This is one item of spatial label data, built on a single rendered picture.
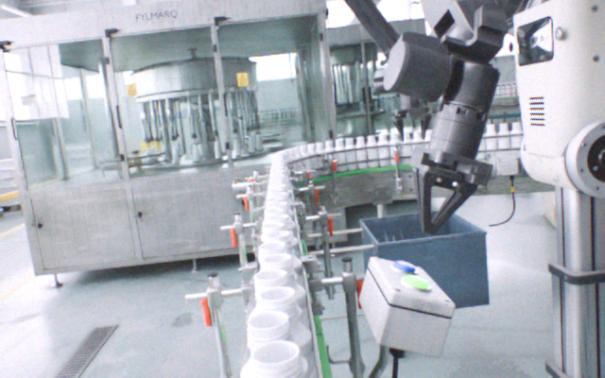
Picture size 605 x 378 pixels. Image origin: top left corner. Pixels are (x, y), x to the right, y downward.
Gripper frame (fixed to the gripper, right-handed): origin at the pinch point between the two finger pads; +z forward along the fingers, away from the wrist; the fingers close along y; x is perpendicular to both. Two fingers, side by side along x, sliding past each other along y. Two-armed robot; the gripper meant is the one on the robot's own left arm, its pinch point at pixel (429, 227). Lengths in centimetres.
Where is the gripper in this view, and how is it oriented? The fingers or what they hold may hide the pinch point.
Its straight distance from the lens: 61.5
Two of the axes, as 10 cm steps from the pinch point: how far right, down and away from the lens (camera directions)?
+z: -2.5, 9.6, 1.1
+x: 9.7, 2.4, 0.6
